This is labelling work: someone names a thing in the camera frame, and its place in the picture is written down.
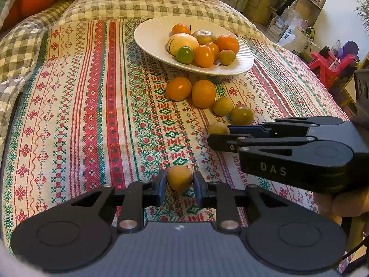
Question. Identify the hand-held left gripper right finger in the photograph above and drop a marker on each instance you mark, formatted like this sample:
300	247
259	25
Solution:
199	188

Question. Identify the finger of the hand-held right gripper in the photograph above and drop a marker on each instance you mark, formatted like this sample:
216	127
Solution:
222	142
248	129

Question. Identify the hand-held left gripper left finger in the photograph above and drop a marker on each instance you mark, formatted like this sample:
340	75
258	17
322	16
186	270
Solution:
161	185

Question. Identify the yellow tomato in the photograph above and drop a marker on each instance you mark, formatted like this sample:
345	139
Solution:
179	178
216	128

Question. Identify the yellow-green tomato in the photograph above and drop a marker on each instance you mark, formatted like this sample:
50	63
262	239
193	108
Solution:
227	57
222	106

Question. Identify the orange tomato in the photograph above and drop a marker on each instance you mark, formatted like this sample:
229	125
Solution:
178	88
215	49
203	56

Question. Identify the small mandarin orange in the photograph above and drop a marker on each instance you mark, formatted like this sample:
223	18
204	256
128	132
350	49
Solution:
181	29

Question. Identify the white ribbed plate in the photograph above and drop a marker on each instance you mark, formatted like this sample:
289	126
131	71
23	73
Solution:
155	34

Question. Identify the person's right hand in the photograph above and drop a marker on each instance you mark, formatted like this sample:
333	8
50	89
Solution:
337	205

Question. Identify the olive green tomato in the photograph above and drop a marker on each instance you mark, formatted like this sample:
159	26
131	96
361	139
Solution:
241	115

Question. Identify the yellow wooden furniture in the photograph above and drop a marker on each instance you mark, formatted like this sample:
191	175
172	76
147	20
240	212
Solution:
349	95

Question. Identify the dark perforated box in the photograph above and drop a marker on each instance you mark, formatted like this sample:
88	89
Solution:
362	92

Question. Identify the red plastic toy chair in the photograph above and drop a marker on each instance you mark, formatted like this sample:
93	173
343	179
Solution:
320	60

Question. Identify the white printed bag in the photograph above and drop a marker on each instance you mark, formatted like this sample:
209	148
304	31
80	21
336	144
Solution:
294	36

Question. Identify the striped patterned blanket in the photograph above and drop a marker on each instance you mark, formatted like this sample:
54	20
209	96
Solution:
86	106

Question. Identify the yellow pear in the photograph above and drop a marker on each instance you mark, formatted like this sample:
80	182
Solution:
181	41

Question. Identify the purple plastic toy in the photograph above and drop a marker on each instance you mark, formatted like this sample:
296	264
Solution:
348	49

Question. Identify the dry plant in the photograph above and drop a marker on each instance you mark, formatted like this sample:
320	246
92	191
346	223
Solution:
363	11

